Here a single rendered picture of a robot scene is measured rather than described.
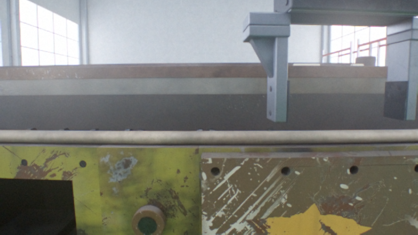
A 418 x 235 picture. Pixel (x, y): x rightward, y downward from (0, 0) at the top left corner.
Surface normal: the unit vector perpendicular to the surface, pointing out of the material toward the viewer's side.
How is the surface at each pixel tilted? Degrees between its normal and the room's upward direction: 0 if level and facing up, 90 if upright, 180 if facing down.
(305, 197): 90
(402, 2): 90
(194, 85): 90
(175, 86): 90
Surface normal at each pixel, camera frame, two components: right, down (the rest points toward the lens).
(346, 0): 0.03, 0.08
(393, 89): -1.00, 0.00
